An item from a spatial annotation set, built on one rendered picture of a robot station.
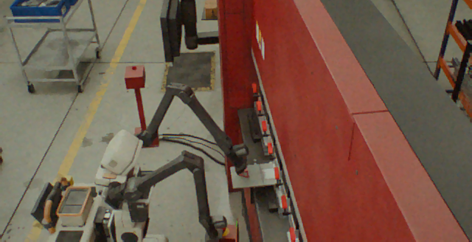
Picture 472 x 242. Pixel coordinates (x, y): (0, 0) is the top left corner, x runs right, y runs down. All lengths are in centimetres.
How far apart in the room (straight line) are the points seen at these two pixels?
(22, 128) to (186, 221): 218
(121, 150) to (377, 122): 167
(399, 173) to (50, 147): 428
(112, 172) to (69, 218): 46
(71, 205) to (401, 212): 235
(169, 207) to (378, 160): 318
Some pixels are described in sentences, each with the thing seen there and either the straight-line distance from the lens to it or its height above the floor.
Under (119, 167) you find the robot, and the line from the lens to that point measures 269.
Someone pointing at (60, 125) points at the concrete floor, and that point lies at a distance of 535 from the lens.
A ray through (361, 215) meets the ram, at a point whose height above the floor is 205.
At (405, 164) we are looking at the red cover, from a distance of 116.
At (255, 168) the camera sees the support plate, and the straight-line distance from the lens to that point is 301.
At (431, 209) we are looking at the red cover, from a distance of 107.
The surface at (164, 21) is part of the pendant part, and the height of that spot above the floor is 156.
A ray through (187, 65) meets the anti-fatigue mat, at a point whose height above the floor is 1.
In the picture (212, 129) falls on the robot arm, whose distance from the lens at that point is 275.
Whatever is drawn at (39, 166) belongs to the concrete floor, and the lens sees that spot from 492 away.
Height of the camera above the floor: 305
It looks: 36 degrees down
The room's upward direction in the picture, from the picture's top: 2 degrees counter-clockwise
